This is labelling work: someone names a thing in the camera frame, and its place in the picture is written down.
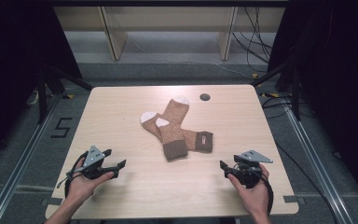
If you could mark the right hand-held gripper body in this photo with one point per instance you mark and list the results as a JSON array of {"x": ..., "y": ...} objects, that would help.
[{"x": 251, "y": 172}]

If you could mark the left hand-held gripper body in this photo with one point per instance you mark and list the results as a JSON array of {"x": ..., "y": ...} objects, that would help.
[{"x": 93, "y": 157}]

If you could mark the brown sock with white label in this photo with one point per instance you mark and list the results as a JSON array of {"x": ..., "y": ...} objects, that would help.
[{"x": 199, "y": 140}]

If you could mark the person's right hand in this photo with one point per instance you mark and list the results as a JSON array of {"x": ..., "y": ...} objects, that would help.
[{"x": 256, "y": 197}]

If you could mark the person's left hand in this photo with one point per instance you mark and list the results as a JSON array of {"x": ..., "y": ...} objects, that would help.
[{"x": 80, "y": 186}]

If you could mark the black tape floor number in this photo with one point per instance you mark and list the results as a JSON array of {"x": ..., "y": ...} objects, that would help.
[{"x": 61, "y": 127}]

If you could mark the grey tape strip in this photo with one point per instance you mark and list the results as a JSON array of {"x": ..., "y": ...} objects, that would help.
[
  {"x": 293, "y": 199},
  {"x": 52, "y": 201}
]

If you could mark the yellow black floor tape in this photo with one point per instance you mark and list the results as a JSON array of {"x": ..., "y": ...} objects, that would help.
[{"x": 272, "y": 95}]

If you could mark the black metal stand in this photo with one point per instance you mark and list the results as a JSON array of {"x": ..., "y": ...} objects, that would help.
[
  {"x": 43, "y": 93},
  {"x": 295, "y": 93}
]

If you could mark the black curtain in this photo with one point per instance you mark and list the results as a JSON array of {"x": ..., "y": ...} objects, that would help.
[
  {"x": 9, "y": 62},
  {"x": 338, "y": 77}
]

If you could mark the light wooden shelf unit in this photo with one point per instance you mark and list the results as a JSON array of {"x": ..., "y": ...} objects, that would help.
[{"x": 167, "y": 18}]

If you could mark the metal floor rail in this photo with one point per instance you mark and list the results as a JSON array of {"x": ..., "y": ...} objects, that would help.
[
  {"x": 15, "y": 174},
  {"x": 317, "y": 165}
]

